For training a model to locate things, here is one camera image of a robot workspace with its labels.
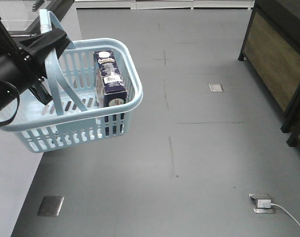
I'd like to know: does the white power adapter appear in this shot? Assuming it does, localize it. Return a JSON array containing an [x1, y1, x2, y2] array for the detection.
[[256, 199, 271, 209]]

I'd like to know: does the left metal floor plate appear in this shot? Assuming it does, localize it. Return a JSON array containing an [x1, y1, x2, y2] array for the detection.
[[37, 196, 64, 217]]

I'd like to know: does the metal floor plate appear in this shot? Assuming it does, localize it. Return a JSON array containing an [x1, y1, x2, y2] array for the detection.
[[37, 196, 64, 217], [208, 83, 224, 92]]

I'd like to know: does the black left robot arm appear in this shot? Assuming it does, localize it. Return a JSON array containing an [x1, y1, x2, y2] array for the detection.
[[0, 17, 70, 111]]

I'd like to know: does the far metal floor plate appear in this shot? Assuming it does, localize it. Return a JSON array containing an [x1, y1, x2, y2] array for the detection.
[[208, 83, 224, 92]]

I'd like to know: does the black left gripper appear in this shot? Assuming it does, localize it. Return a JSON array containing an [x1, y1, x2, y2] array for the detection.
[[0, 17, 71, 106]]

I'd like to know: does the dark blue cookie box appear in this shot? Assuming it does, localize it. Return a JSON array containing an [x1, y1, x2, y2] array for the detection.
[[93, 50, 128, 108]]

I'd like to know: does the open floor socket box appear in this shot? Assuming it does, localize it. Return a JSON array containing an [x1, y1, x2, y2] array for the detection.
[[249, 194, 275, 214]]

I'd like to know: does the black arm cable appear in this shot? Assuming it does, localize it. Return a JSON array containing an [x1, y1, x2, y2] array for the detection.
[[0, 76, 21, 128]]

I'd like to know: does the far white chest freezer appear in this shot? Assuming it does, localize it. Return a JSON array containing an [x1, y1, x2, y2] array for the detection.
[[0, 0, 82, 40]]

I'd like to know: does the near white chest freezer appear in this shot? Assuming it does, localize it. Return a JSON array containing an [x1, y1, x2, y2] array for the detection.
[[0, 130, 43, 237]]

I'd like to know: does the white power cable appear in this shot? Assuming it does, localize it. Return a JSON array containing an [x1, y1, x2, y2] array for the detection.
[[270, 203, 300, 236]]

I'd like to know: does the light blue shopping basket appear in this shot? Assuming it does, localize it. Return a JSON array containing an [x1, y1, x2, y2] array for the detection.
[[0, 9, 143, 153]]

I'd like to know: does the white store shelving unit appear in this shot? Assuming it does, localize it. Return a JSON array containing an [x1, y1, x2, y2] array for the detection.
[[74, 0, 255, 10]]

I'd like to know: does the white chest freezer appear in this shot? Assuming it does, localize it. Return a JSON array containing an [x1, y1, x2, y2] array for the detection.
[[0, 0, 82, 40], [0, 130, 43, 237]]

